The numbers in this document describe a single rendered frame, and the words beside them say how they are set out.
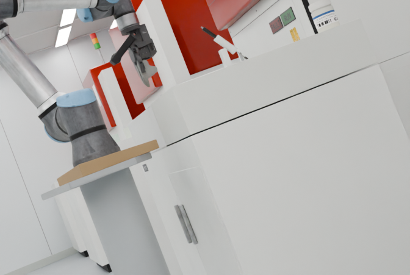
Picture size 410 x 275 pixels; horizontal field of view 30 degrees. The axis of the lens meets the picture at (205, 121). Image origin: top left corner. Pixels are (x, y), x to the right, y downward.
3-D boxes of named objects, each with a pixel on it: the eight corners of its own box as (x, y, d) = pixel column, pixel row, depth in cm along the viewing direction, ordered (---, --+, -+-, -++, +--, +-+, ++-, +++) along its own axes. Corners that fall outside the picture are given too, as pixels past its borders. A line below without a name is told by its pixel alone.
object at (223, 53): (242, 69, 255) (227, 32, 255) (245, 67, 251) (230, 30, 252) (226, 75, 253) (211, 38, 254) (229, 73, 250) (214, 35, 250)
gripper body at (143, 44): (158, 53, 262) (145, 21, 262) (135, 61, 260) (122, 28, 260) (154, 58, 269) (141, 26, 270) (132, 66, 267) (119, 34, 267)
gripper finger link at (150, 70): (163, 80, 262) (153, 55, 262) (147, 86, 260) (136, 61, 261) (161, 82, 265) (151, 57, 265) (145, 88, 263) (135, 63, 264)
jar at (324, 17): (335, 29, 239) (324, 1, 239) (344, 24, 232) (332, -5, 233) (315, 36, 237) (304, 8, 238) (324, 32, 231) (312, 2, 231)
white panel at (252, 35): (265, 109, 343) (232, 26, 344) (338, 78, 264) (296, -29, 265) (258, 111, 342) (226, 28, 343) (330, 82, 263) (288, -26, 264)
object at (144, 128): (161, 149, 303) (149, 116, 304) (192, 135, 250) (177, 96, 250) (140, 157, 301) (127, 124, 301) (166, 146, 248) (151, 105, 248)
